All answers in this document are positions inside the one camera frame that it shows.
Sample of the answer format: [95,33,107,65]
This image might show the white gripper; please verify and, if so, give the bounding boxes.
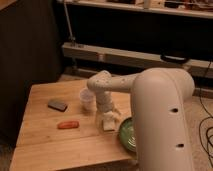
[97,102,120,124]

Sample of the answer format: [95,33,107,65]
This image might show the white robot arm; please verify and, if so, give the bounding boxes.
[87,68,195,171]

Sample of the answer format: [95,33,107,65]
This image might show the green ceramic bowl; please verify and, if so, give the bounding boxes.
[118,117,136,152]

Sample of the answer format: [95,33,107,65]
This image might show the orange carrot toy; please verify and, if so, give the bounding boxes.
[57,121,79,129]

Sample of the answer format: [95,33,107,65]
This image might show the grey rectangular block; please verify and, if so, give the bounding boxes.
[48,99,68,112]

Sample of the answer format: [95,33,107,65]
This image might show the wooden table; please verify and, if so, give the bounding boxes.
[10,80,134,171]

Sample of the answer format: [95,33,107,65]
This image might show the metal pole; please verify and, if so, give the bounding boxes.
[63,0,75,46]

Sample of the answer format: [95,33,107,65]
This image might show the grey metal shelf beam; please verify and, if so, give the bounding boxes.
[62,42,209,76]

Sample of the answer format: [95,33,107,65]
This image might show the upper wooden shelf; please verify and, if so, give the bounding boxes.
[57,0,213,19]

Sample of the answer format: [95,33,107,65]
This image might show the black handle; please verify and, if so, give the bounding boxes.
[160,53,190,64]

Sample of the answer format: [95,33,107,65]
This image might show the black cable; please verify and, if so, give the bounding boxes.
[198,59,213,159]

